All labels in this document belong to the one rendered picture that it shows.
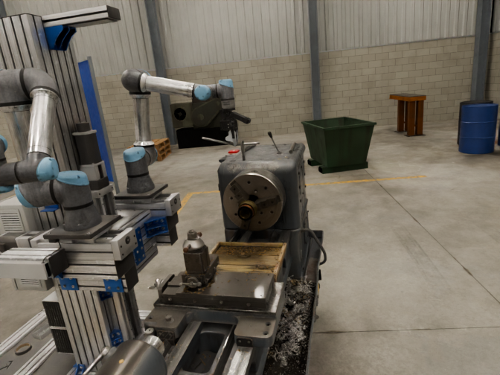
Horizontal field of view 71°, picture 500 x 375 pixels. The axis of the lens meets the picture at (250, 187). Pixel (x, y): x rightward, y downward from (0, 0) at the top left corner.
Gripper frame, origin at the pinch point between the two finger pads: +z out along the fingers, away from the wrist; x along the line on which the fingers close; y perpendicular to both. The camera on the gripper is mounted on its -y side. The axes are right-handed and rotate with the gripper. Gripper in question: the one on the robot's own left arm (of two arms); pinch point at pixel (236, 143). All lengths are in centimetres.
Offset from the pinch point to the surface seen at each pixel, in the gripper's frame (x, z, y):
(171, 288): 85, 39, 6
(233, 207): 23.6, 29.7, -1.5
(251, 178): 23.6, 14.3, -13.2
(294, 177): 7.3, 18.7, -32.4
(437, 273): -100, 136, -132
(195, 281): 87, 35, -5
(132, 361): 138, 21, -14
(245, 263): 50, 47, -14
